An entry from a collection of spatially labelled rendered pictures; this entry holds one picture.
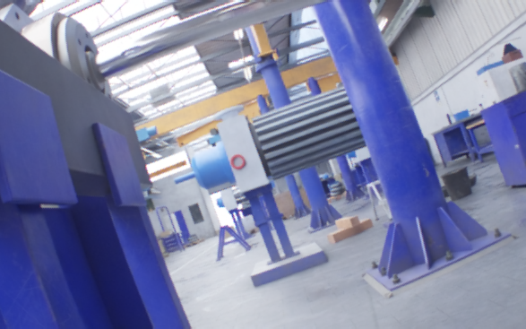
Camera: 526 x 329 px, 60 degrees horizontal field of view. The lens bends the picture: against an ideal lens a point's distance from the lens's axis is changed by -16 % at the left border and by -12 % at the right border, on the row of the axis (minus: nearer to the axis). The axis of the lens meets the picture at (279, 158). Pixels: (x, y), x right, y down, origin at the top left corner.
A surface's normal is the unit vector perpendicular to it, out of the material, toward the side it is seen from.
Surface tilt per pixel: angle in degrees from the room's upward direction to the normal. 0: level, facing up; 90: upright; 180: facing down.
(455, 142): 90
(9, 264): 90
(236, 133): 90
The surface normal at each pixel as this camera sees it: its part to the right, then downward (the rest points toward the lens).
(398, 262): 0.37, -0.21
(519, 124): 0.00, -0.08
